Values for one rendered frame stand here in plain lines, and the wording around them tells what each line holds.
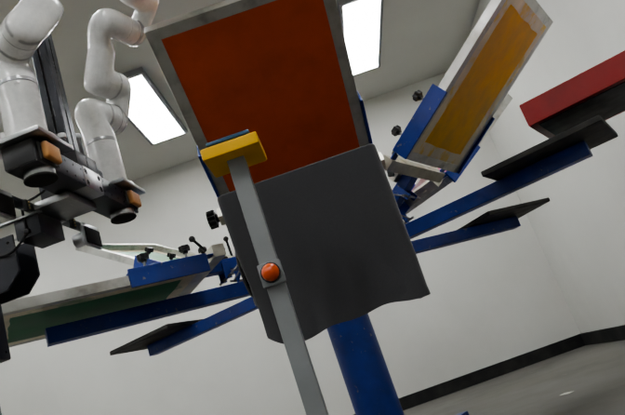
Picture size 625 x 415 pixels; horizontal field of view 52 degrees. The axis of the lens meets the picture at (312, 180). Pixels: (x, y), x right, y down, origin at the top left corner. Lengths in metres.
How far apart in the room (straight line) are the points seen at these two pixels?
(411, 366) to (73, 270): 3.47
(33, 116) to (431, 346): 5.12
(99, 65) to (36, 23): 0.45
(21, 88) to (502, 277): 5.37
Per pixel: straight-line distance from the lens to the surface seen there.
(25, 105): 1.66
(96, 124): 2.08
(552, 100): 2.47
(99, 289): 2.40
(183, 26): 2.03
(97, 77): 2.13
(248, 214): 1.41
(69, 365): 6.88
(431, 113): 2.52
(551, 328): 6.51
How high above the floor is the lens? 0.39
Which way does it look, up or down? 17 degrees up
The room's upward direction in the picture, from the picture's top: 20 degrees counter-clockwise
